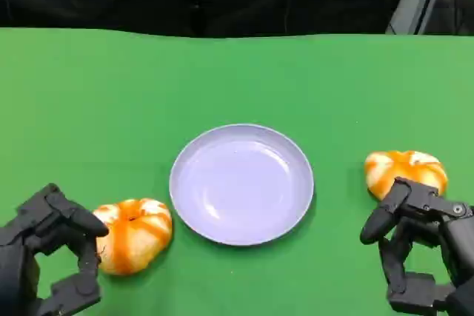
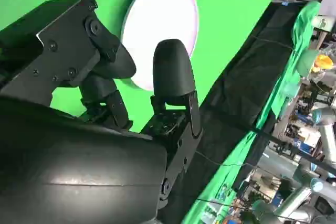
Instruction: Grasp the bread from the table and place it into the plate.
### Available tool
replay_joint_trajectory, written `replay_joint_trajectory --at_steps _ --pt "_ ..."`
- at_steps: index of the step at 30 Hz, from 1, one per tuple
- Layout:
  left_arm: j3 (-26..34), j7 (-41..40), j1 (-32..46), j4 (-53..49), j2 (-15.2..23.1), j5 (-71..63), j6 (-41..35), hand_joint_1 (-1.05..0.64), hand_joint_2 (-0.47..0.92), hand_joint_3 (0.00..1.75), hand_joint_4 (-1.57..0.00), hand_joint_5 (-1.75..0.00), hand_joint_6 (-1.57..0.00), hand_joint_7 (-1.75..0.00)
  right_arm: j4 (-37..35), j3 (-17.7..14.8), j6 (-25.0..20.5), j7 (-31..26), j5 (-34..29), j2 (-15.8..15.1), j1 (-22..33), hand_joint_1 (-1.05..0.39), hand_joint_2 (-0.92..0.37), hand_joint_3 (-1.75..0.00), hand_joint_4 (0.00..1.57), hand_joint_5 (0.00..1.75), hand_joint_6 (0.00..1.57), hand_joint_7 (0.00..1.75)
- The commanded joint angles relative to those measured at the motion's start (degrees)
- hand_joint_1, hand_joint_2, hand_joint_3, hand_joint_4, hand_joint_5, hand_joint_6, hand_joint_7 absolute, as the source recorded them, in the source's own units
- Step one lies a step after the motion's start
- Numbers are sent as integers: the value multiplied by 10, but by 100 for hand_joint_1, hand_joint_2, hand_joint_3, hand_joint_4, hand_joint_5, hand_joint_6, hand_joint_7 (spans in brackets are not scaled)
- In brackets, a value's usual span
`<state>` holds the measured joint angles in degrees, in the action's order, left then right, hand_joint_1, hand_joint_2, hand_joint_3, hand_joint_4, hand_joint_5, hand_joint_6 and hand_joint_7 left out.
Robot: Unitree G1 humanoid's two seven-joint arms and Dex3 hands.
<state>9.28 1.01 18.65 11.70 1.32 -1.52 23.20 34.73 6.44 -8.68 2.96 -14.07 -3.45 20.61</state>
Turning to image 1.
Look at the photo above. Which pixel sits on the lilac plate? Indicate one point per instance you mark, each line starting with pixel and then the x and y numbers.
pixel 241 184

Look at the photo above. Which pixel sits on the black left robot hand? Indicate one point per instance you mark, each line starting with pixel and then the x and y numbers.
pixel 22 234

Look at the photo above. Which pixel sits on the orange and white bread roll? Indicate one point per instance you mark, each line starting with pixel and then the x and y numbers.
pixel 137 236
pixel 403 168

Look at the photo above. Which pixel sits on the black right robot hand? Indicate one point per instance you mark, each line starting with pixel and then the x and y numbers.
pixel 453 227

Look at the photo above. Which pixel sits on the green table cloth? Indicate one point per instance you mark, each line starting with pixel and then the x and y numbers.
pixel 237 83

